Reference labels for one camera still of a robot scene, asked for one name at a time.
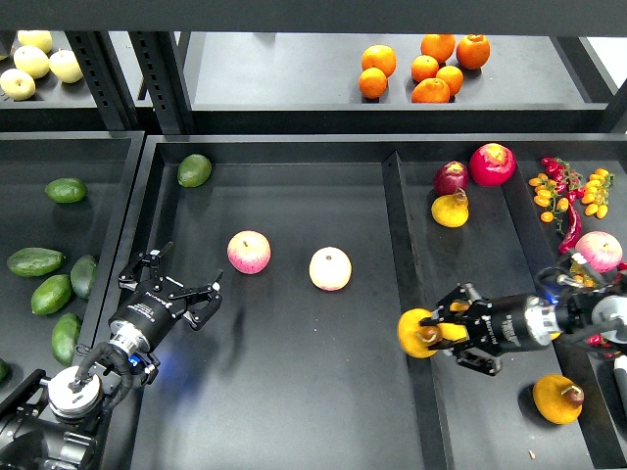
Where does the black centre tray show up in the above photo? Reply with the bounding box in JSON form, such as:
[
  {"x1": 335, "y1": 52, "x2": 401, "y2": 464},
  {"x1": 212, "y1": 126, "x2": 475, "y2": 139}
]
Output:
[{"x1": 100, "y1": 136, "x2": 626, "y2": 469}]

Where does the orange right middle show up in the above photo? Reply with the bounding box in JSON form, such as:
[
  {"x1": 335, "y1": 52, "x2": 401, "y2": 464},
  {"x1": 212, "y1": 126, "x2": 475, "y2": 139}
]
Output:
[{"x1": 436, "y1": 66, "x2": 464, "y2": 97}]

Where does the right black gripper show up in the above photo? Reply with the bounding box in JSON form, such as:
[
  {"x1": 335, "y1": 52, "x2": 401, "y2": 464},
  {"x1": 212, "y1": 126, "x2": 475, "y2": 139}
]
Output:
[{"x1": 419, "y1": 283, "x2": 561, "y2": 376}]

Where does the red cherry tomato bunch top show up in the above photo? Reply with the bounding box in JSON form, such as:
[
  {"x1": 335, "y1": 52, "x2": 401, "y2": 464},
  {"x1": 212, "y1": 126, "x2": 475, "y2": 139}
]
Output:
[{"x1": 540, "y1": 157, "x2": 582, "y2": 194}]

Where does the pale yellow pear front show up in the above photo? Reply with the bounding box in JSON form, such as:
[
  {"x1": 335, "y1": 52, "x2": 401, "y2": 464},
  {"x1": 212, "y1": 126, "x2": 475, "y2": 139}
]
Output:
[{"x1": 0, "y1": 69, "x2": 36, "y2": 101}]

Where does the dark green avocado upright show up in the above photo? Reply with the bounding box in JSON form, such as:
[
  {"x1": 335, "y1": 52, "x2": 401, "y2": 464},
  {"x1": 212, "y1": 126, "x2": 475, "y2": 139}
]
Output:
[{"x1": 70, "y1": 255, "x2": 98, "y2": 300}]

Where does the yellow cherry tomato bunch right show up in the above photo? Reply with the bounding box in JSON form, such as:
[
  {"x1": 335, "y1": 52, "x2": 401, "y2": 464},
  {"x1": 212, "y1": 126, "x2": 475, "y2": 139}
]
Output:
[{"x1": 581, "y1": 167, "x2": 614, "y2": 219}]

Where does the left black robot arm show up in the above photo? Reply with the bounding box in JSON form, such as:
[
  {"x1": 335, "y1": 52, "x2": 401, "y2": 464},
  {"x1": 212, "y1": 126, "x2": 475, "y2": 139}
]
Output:
[{"x1": 1, "y1": 250, "x2": 222, "y2": 469}]

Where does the pink apple left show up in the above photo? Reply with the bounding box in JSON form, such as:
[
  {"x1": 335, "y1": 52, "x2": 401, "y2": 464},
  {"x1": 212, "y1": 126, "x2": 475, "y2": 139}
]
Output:
[{"x1": 226, "y1": 230, "x2": 271, "y2": 274}]

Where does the orange front bottom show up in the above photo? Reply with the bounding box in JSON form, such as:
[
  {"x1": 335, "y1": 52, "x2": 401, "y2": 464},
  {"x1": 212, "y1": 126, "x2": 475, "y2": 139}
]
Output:
[{"x1": 410, "y1": 77, "x2": 451, "y2": 103}]

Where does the pink apple right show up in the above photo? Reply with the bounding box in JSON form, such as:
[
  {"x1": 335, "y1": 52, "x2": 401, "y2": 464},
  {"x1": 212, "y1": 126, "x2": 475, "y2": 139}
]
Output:
[{"x1": 575, "y1": 231, "x2": 623, "y2": 273}]

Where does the pale yellow pear back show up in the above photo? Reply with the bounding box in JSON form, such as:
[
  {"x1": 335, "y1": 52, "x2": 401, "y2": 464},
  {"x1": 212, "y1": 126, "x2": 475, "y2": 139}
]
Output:
[{"x1": 17, "y1": 29, "x2": 53, "y2": 54}]

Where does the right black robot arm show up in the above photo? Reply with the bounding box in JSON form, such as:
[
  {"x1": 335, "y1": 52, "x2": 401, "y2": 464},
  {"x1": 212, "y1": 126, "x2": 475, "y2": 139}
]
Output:
[{"x1": 419, "y1": 250, "x2": 626, "y2": 376}]

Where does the black perforated post left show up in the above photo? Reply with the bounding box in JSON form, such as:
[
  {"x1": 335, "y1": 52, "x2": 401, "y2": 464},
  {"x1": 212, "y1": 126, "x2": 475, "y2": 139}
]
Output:
[{"x1": 65, "y1": 30, "x2": 140, "y2": 131}]

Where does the yellow pear right tray bottom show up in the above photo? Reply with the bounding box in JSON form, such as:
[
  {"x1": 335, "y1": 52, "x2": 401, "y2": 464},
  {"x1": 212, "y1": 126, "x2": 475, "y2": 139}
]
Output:
[{"x1": 532, "y1": 374, "x2": 585, "y2": 425}]

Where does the orange cherry tomato bunch left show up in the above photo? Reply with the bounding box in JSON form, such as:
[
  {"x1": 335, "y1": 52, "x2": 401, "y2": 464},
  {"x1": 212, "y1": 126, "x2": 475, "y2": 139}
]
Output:
[{"x1": 528, "y1": 173, "x2": 570, "y2": 223}]

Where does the pale yellow pear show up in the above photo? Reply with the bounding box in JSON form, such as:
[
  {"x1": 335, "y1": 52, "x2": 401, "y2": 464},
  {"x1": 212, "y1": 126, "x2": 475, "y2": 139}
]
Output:
[
  {"x1": 0, "y1": 69, "x2": 36, "y2": 101},
  {"x1": 13, "y1": 45, "x2": 50, "y2": 79},
  {"x1": 49, "y1": 49, "x2": 83, "y2": 84},
  {"x1": 17, "y1": 29, "x2": 53, "y2": 54}
]

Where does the pale yellow pear middle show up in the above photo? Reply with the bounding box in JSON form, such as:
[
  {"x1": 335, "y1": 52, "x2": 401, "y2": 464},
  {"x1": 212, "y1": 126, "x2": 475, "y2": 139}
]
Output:
[{"x1": 13, "y1": 45, "x2": 50, "y2": 79}]

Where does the green avocado at tray corner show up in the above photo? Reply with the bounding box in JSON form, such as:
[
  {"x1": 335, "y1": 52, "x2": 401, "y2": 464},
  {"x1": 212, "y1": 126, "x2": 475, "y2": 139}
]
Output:
[{"x1": 177, "y1": 154, "x2": 213, "y2": 188}]

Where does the mixed cherry tomato bunch lower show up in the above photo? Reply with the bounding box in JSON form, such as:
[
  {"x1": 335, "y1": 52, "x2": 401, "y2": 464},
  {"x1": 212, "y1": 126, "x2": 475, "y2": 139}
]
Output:
[{"x1": 568, "y1": 264, "x2": 626, "y2": 353}]

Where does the red apple large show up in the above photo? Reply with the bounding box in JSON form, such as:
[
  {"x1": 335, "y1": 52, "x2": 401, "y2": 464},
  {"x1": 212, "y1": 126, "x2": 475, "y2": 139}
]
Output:
[{"x1": 469, "y1": 143, "x2": 516, "y2": 187}]

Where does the dark red apple small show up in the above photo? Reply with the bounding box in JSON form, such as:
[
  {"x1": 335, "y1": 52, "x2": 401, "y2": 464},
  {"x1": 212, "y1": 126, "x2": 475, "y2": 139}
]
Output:
[{"x1": 433, "y1": 161, "x2": 469, "y2": 196}]

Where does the pale pink apple centre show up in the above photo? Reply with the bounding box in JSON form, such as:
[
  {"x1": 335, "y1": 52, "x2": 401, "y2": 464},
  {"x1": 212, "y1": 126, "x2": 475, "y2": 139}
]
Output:
[{"x1": 309, "y1": 247, "x2": 352, "y2": 292}]

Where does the pale yellow pear right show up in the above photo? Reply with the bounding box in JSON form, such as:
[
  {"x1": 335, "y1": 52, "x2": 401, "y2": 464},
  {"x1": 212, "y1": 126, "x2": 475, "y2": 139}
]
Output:
[{"x1": 49, "y1": 49, "x2": 83, "y2": 84}]

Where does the red chili pepper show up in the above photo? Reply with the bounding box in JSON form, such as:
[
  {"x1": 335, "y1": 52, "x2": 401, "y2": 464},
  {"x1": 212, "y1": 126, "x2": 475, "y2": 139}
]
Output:
[{"x1": 558, "y1": 205, "x2": 582, "y2": 255}]

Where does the orange left bottom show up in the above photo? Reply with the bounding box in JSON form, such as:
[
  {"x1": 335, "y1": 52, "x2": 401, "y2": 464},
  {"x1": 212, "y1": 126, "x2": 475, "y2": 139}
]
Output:
[{"x1": 358, "y1": 68, "x2": 388, "y2": 99}]

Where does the black tray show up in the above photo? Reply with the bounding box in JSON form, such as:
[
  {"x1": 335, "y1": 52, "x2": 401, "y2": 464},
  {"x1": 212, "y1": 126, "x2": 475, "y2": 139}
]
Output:
[
  {"x1": 1, "y1": 132, "x2": 144, "y2": 399},
  {"x1": 100, "y1": 136, "x2": 626, "y2": 469}
]

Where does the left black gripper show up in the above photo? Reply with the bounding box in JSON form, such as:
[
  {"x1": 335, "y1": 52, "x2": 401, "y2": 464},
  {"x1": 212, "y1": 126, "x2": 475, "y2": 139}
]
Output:
[{"x1": 109, "y1": 241, "x2": 223, "y2": 353}]

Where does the black perforated shelf post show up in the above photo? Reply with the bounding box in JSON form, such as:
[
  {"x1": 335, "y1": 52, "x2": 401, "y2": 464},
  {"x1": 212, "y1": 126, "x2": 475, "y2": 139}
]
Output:
[{"x1": 128, "y1": 31, "x2": 196, "y2": 135}]

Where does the black left tray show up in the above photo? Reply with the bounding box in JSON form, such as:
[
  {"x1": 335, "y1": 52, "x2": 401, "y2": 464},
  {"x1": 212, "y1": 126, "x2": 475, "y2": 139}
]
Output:
[{"x1": 1, "y1": 132, "x2": 144, "y2": 399}]

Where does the dark green avocado left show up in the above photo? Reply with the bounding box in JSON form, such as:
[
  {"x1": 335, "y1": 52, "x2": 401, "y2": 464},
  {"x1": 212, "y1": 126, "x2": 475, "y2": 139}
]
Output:
[{"x1": 6, "y1": 247, "x2": 66, "y2": 277}]

